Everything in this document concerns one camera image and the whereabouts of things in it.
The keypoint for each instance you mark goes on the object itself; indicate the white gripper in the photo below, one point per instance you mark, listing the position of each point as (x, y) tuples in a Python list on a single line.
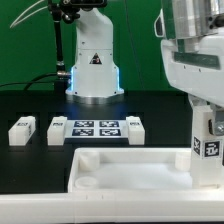
[(201, 75)]

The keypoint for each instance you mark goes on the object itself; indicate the white desk top tray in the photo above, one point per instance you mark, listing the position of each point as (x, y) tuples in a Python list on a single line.
[(148, 169)]

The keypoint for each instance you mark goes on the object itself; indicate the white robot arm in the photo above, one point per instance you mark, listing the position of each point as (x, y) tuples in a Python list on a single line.
[(192, 48)]

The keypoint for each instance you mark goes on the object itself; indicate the fiducial marker sheet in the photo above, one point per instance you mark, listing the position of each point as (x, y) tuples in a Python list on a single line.
[(93, 129)]

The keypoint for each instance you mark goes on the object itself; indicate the white front rail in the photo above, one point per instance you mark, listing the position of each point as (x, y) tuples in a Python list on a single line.
[(100, 207)]

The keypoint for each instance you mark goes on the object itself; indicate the black camera stand pole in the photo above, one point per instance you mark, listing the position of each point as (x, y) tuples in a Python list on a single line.
[(68, 14)]

